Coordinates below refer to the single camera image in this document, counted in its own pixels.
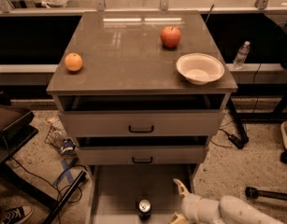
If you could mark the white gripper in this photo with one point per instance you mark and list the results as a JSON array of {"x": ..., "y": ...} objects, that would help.
[{"x": 190, "y": 206}]

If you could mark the blue pepsi can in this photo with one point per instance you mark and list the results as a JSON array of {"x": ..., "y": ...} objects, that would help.
[{"x": 144, "y": 209}]

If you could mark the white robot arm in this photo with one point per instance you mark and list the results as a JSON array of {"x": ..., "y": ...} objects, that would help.
[{"x": 228, "y": 210}]

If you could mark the open bottom drawer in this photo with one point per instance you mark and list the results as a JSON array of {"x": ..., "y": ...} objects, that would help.
[{"x": 117, "y": 189}]

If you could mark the grey drawer cabinet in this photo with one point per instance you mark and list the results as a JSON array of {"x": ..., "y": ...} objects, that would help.
[{"x": 127, "y": 68}]

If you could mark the black pole on floor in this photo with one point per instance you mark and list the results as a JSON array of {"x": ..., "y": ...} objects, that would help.
[{"x": 254, "y": 193}]

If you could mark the black tripod leg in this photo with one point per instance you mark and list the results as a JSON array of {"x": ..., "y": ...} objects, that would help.
[{"x": 241, "y": 141}]

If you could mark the blue tape cross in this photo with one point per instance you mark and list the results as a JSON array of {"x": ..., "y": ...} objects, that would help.
[{"x": 67, "y": 165}]

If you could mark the white paper bowl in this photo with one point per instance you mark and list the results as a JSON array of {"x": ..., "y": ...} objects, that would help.
[{"x": 200, "y": 68}]

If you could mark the clear water bottle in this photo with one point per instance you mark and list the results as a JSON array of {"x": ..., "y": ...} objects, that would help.
[{"x": 241, "y": 56}]

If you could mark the black converse sneaker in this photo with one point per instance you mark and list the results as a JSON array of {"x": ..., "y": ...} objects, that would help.
[{"x": 18, "y": 215}]

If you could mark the red apple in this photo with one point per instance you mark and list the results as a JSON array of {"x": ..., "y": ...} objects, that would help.
[{"x": 170, "y": 36}]

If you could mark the orange fruit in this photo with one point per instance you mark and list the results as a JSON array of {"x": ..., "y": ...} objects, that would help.
[{"x": 73, "y": 62}]

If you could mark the dark chair at left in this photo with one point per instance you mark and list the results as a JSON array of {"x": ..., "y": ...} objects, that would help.
[{"x": 15, "y": 132}]

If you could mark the top drawer with handle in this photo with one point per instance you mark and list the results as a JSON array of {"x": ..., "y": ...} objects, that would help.
[{"x": 154, "y": 123}]

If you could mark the wire basket on floor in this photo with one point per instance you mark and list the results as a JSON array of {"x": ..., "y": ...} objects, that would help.
[{"x": 55, "y": 137}]

